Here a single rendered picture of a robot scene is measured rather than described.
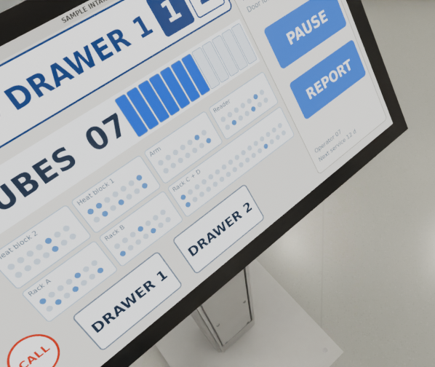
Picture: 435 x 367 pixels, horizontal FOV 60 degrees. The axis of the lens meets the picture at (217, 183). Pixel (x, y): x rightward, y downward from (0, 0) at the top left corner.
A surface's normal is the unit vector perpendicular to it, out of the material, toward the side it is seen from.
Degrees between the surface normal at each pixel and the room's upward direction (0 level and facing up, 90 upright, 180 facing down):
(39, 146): 50
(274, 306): 5
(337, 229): 0
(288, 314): 5
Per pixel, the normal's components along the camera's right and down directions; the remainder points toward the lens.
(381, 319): -0.10, -0.53
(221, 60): 0.41, 0.13
